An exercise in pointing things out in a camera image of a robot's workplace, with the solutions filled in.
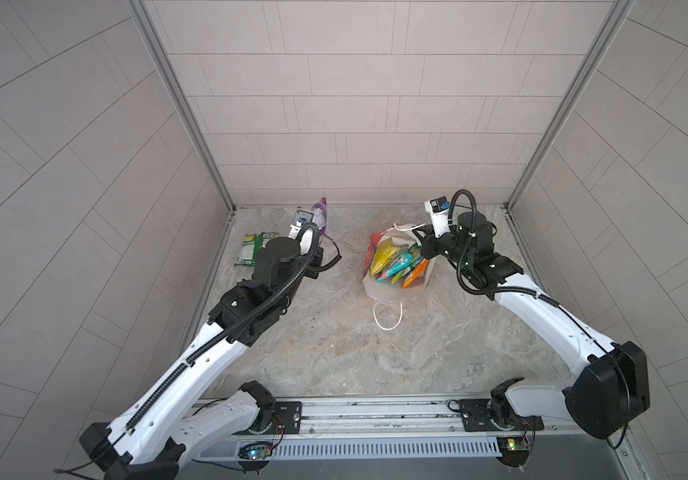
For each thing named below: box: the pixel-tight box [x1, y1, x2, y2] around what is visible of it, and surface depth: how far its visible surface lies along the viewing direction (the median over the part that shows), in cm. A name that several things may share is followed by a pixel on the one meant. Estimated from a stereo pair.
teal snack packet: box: [376, 252, 413, 283], surface depth 88 cm
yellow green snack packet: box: [370, 238, 400, 278], surface depth 90 cm
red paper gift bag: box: [363, 223, 437, 301], surface depth 88 cm
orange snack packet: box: [402, 259, 430, 289], surface depth 87 cm
